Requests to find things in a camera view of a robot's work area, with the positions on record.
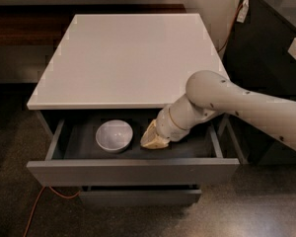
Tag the grey drawer cabinet white top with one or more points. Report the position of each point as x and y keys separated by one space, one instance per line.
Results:
x=123 y=62

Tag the grey drawer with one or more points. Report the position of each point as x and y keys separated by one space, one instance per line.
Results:
x=75 y=159
x=140 y=195

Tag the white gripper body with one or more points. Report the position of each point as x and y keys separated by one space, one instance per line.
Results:
x=165 y=124

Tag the black cabinet on right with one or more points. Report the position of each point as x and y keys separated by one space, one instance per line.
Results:
x=256 y=57

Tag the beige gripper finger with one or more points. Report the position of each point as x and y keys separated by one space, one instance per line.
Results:
x=154 y=141
x=150 y=133

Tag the grey top drawer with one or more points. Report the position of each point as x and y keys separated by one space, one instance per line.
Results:
x=75 y=159

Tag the dark wooden bench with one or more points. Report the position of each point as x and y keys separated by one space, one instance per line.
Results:
x=46 y=24

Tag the white cable tag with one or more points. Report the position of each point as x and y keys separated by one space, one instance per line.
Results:
x=243 y=12

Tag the grey bottom drawer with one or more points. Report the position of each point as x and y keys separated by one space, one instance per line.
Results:
x=140 y=195

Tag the white bowl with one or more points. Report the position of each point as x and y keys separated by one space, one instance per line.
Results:
x=114 y=136

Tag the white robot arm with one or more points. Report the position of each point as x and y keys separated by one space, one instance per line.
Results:
x=208 y=95

